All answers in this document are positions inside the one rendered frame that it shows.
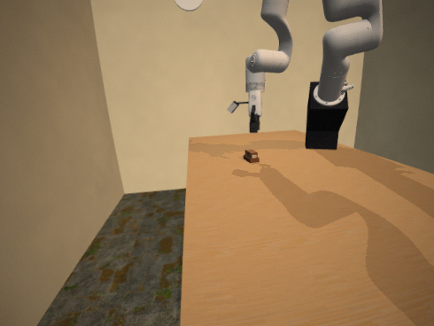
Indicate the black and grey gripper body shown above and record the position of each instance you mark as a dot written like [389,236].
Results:
[258,102]

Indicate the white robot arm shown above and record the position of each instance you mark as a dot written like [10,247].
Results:
[337,44]

